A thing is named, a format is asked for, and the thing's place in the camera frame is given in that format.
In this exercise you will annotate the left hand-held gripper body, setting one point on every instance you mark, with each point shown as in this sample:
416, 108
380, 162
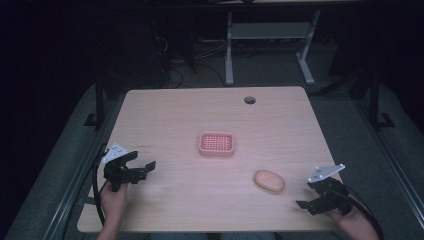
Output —
117, 174

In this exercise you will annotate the white metal desk frame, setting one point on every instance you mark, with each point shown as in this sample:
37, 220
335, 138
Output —
266, 30

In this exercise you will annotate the pink soap dish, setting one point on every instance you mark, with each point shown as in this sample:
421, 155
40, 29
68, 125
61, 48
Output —
217, 144

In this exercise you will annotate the person's left hand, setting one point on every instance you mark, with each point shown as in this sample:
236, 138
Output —
113, 203

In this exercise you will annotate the black metal stand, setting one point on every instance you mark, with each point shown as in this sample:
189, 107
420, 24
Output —
99, 100
375, 100

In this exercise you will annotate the person's right hand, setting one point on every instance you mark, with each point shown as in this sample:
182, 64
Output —
351, 221

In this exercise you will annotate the orange soap bar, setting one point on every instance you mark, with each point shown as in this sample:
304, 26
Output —
269, 181

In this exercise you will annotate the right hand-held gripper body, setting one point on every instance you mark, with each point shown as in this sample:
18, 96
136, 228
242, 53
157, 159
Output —
336, 196

